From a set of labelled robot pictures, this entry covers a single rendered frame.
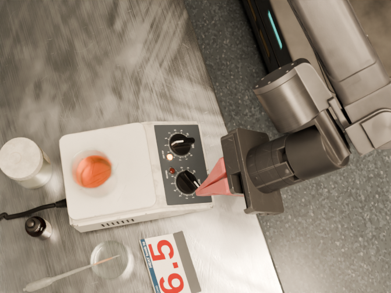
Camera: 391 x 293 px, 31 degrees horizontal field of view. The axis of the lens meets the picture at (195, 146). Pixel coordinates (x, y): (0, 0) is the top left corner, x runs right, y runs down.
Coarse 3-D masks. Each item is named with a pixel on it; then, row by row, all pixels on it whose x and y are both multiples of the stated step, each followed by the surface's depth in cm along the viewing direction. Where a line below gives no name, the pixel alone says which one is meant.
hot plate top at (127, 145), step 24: (72, 144) 98; (96, 144) 98; (120, 144) 97; (144, 144) 97; (120, 168) 97; (144, 168) 96; (72, 192) 96; (120, 192) 96; (144, 192) 96; (72, 216) 95; (96, 216) 95
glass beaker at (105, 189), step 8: (80, 152) 90; (88, 152) 91; (96, 152) 91; (104, 152) 90; (72, 160) 90; (80, 160) 92; (112, 160) 90; (72, 168) 90; (112, 168) 90; (72, 176) 89; (112, 176) 89; (80, 184) 90; (104, 184) 90; (112, 184) 93; (88, 192) 93; (96, 192) 92; (104, 192) 93
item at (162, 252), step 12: (156, 240) 100; (168, 240) 102; (156, 252) 99; (168, 252) 101; (156, 264) 99; (168, 264) 100; (156, 276) 98; (168, 276) 99; (180, 276) 100; (168, 288) 98; (180, 288) 99
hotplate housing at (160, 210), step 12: (156, 144) 100; (156, 156) 99; (204, 156) 103; (156, 168) 98; (156, 180) 98; (156, 192) 97; (60, 204) 101; (156, 204) 97; (192, 204) 99; (204, 204) 100; (108, 216) 97; (120, 216) 97; (132, 216) 97; (144, 216) 99; (156, 216) 100; (168, 216) 102; (84, 228) 100; (96, 228) 101
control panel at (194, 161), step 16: (160, 128) 101; (176, 128) 102; (192, 128) 103; (160, 144) 100; (192, 144) 102; (160, 160) 99; (176, 160) 100; (192, 160) 101; (176, 176) 99; (176, 192) 99
